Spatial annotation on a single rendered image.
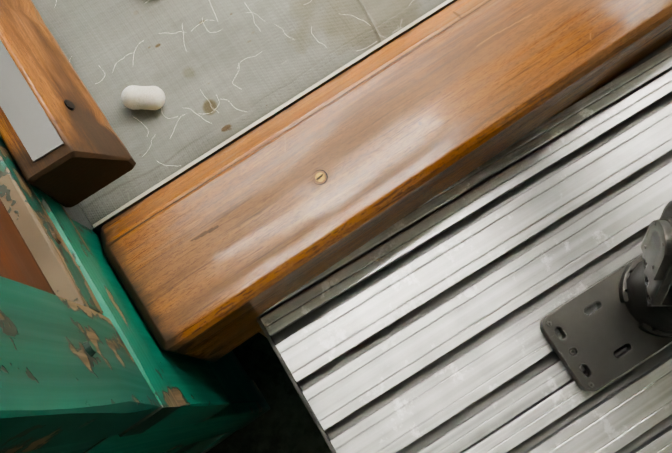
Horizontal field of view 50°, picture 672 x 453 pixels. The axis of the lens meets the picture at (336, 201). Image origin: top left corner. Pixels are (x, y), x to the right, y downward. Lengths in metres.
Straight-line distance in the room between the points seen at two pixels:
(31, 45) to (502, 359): 0.44
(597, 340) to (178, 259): 0.34
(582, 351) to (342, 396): 0.20
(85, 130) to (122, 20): 0.17
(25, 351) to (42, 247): 0.15
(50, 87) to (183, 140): 0.12
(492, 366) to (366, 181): 0.19
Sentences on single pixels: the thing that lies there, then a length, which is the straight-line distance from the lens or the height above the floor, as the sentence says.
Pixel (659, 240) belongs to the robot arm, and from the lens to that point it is 0.54.
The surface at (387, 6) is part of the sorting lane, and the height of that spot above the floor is 0.74.
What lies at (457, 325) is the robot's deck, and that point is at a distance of 0.62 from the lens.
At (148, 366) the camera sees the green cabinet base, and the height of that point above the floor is 0.82.
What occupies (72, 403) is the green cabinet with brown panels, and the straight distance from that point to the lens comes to 0.32.
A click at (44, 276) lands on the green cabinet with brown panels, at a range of 0.45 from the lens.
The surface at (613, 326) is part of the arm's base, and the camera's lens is 0.64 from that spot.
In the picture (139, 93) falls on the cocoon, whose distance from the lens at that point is 0.59.
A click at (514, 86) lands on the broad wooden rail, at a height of 0.76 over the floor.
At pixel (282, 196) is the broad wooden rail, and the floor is 0.76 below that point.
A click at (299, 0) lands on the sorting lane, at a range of 0.63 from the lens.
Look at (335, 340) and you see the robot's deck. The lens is 0.61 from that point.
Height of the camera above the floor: 1.28
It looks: 75 degrees down
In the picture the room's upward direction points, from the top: 5 degrees counter-clockwise
